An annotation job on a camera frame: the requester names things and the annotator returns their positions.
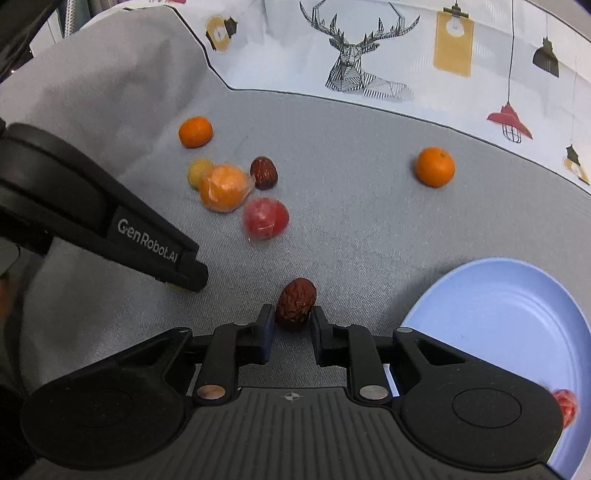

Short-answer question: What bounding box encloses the small yellow fruit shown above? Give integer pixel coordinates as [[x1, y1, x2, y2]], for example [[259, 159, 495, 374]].
[[187, 159, 214, 189]]

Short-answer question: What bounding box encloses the white deer-print cloth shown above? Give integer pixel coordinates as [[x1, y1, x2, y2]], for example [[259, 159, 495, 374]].
[[173, 0, 591, 186]]

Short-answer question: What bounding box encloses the light blue plate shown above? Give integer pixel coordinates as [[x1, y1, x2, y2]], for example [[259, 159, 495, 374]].
[[401, 257, 591, 480]]

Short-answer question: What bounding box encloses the plastic-wrapped red fruit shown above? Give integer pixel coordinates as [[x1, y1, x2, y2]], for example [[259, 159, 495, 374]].
[[243, 197, 290, 241]]

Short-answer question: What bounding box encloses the small tangerine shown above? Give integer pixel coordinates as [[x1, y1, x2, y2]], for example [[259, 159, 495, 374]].
[[416, 147, 456, 188], [178, 117, 214, 149]]

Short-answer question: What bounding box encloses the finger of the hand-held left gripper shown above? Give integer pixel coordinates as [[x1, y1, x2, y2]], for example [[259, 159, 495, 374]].
[[158, 261, 209, 292]]

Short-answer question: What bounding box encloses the wrinkled red date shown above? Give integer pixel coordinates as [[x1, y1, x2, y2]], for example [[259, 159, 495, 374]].
[[250, 156, 278, 190], [275, 277, 318, 332]]

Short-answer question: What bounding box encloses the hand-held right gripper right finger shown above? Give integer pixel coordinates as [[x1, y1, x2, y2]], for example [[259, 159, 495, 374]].
[[312, 308, 477, 407]]

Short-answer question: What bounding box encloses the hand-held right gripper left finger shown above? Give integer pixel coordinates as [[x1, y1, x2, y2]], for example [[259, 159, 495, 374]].
[[134, 304, 277, 408]]

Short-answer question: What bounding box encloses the plastic-wrapped orange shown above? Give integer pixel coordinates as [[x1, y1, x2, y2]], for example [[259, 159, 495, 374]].
[[199, 165, 254, 213]]

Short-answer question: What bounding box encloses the grey fabric cloth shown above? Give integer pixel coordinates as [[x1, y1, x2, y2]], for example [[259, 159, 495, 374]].
[[0, 4, 591, 402]]

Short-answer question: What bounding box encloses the plastic-wrapped red snack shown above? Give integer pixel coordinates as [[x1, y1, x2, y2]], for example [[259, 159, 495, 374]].
[[549, 388, 579, 424]]

